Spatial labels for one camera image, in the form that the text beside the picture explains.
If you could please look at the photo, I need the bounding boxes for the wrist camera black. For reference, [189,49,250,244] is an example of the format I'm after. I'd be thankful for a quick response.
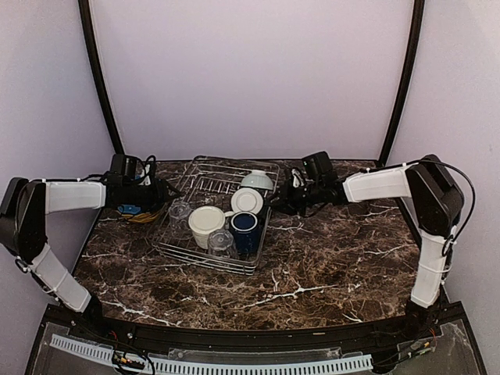
[106,154,155,186]
[302,151,336,183]

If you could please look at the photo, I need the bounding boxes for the clear glass right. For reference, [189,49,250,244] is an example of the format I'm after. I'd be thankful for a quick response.
[207,229,238,259]

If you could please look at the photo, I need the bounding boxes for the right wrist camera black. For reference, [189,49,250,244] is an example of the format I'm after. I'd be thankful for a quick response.
[302,151,336,183]

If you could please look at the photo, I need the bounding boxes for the dark blue mug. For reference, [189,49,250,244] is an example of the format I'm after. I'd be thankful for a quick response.
[229,212,262,254]

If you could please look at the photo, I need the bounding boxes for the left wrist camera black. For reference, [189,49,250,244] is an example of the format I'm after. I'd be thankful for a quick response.
[106,154,155,186]

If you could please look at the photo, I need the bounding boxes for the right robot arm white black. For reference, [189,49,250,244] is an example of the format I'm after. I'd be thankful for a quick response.
[266,152,470,309]

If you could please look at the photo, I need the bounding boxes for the black frame post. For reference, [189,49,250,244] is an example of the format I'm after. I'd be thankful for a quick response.
[77,0,125,154]
[378,0,425,165]

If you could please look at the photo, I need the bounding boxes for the black front rail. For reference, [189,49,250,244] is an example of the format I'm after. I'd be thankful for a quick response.
[42,302,465,353]

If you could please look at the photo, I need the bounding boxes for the left black frame post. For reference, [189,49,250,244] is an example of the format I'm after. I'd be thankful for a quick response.
[77,0,125,154]

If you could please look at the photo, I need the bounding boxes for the yellow dotted scalloped plate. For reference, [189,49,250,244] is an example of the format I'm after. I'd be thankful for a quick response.
[123,207,164,224]

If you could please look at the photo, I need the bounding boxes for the blue dotted plate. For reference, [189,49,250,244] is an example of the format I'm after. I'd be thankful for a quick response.
[117,205,142,216]

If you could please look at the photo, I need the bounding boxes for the clear glass left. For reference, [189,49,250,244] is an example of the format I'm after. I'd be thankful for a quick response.
[168,200,193,240]

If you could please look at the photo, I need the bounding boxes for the white saucer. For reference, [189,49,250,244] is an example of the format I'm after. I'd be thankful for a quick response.
[230,187,263,214]

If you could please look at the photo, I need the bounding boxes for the white slotted cable duct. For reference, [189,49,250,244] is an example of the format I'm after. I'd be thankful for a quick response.
[50,334,373,374]

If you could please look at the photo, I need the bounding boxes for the white right gripper bracket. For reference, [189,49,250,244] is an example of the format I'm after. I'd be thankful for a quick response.
[291,169,306,188]

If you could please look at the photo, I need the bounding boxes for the pale green bowl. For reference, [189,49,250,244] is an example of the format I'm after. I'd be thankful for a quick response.
[240,170,274,191]

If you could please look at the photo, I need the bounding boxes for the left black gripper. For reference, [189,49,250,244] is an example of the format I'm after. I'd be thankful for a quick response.
[123,177,182,213]

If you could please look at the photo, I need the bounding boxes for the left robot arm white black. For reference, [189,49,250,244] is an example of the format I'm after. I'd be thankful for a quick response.
[1,177,180,341]

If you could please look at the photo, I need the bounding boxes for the wire metal dish rack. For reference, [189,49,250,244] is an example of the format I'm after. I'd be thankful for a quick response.
[148,155,280,276]

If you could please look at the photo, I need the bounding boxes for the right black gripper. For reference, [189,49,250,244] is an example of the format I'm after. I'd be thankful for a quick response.
[265,178,323,215]

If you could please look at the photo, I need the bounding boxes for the clear glass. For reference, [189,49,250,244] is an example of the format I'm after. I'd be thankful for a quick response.
[207,229,238,259]
[168,200,193,240]

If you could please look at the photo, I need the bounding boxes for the cream ribbed cup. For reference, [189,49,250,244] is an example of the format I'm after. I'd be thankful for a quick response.
[188,205,226,250]

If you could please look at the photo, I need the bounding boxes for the right black frame post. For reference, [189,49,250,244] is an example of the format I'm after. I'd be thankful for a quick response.
[378,0,425,165]

